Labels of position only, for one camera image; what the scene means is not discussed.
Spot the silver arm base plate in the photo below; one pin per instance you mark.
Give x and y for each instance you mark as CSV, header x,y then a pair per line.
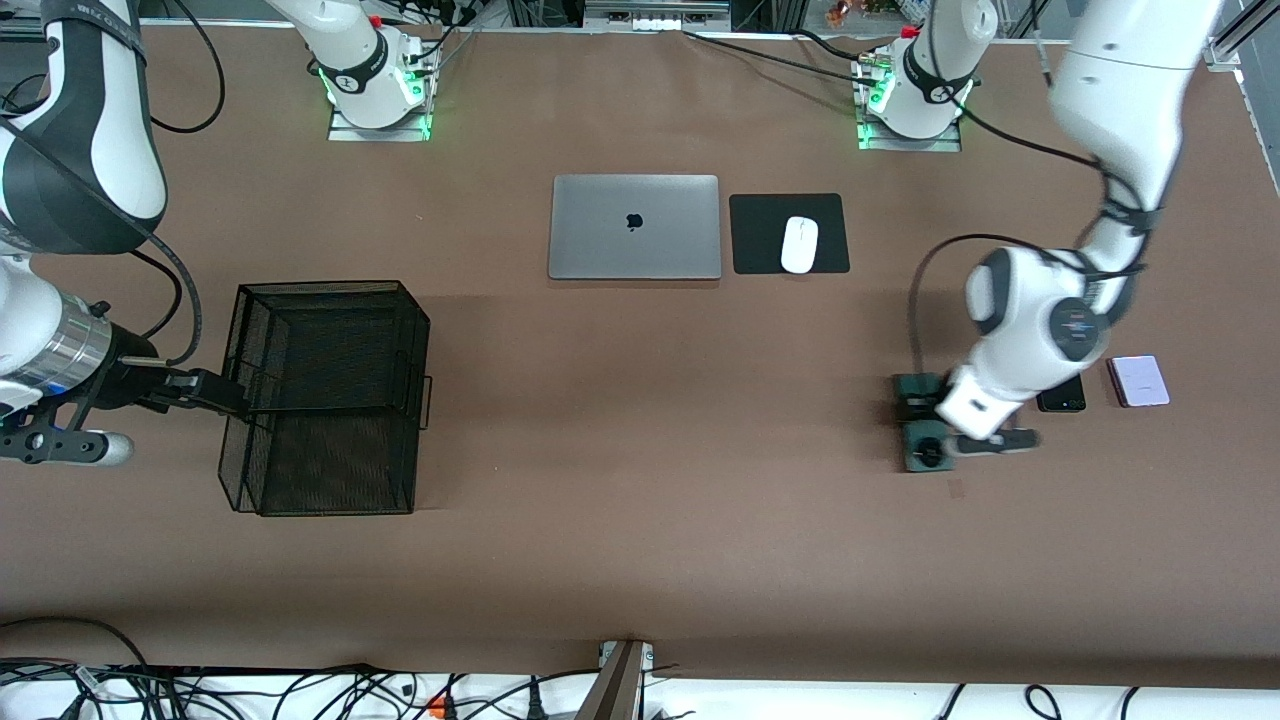
x,y
940,146
345,135

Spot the black flip phone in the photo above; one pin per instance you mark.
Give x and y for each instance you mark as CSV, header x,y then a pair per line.
x,y
1065,397

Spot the white power strip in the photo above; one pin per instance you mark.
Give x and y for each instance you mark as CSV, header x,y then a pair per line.
x,y
660,22

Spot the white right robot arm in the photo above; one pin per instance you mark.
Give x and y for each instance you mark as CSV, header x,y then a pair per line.
x,y
90,150

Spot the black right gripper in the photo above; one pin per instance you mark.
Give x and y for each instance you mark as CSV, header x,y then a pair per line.
x,y
122,385

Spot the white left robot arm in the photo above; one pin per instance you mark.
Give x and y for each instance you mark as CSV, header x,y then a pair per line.
x,y
1130,90

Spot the white computer mouse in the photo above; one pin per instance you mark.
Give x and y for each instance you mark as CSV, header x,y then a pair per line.
x,y
799,245

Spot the dark green power strip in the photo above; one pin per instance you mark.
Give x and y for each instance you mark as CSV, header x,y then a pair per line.
x,y
912,384

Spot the black mouse pad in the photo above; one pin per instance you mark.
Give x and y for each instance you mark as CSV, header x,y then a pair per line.
x,y
760,240

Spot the grey metal camera post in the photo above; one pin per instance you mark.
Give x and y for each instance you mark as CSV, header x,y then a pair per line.
x,y
615,690

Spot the grey closed laptop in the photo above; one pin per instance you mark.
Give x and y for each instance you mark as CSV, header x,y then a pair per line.
x,y
600,240

